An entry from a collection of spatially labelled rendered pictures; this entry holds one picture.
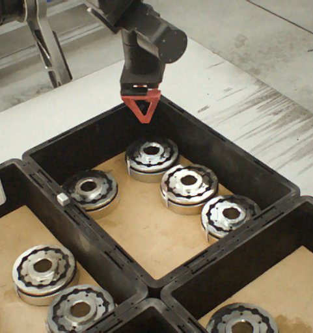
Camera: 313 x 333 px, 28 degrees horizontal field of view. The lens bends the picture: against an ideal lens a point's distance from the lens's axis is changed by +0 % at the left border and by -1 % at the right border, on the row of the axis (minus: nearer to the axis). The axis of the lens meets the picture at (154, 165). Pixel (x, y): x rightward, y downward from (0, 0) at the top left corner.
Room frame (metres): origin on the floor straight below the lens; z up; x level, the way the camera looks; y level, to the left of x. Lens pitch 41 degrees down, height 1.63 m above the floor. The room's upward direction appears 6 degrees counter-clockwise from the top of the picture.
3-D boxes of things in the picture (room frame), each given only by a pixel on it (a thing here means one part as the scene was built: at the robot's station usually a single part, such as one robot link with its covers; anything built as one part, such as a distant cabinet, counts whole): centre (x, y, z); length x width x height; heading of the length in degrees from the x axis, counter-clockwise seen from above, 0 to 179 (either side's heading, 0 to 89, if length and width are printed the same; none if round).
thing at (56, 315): (0.58, 0.13, 0.86); 0.10 x 0.10 x 0.01
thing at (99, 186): (0.85, 0.12, 0.86); 0.05 x 0.05 x 0.01
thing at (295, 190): (0.80, 0.00, 0.92); 0.40 x 0.30 x 0.02; 33
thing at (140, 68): (0.94, 0.00, 1.07); 0.10 x 0.07 x 0.07; 169
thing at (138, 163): (0.93, 0.00, 0.86); 0.10 x 0.10 x 0.01
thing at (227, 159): (0.80, 0.00, 0.87); 0.40 x 0.30 x 0.11; 33
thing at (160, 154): (0.93, 0.00, 0.86); 0.05 x 0.05 x 0.01
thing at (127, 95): (0.92, 0.00, 1.00); 0.07 x 0.07 x 0.09; 79
